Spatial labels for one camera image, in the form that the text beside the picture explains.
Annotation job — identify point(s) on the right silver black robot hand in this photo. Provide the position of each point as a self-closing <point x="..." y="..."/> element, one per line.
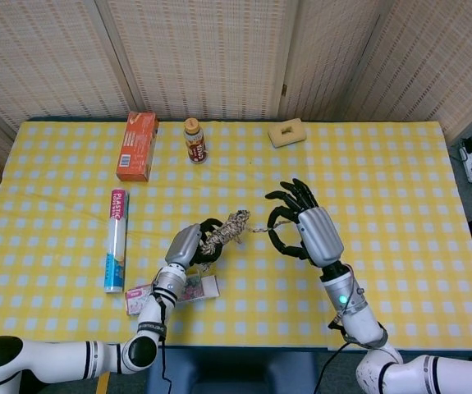
<point x="322" y="236"/>

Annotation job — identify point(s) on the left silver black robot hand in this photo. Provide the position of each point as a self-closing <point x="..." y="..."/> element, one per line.
<point x="182" y="246"/>

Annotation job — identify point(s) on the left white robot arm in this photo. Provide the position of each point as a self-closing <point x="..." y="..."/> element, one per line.
<point x="153" y="312"/>

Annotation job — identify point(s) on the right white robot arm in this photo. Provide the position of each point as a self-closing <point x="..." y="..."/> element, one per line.
<point x="354" y="312"/>

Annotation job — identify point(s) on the plastic wrap roll box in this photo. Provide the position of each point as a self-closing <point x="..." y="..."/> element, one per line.
<point x="116" y="230"/>

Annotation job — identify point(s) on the floral print carton box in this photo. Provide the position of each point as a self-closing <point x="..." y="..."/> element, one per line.
<point x="207" y="287"/>

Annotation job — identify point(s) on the yellow white checkered tablecloth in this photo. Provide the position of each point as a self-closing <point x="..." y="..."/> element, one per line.
<point x="383" y="184"/>

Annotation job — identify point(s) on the yellow sponge block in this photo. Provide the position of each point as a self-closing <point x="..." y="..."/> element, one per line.
<point x="290" y="139"/>

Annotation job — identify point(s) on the small brown drink bottle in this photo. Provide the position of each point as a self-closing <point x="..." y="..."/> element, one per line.
<point x="195" y="143"/>

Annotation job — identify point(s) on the orange cardboard box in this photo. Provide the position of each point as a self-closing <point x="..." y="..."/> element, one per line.
<point x="137" y="147"/>

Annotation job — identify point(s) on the blue chair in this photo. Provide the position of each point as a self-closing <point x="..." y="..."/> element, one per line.
<point x="231" y="369"/>

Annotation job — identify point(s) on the bamboo folding screen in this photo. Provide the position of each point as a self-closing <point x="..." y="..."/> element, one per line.
<point x="211" y="53"/>

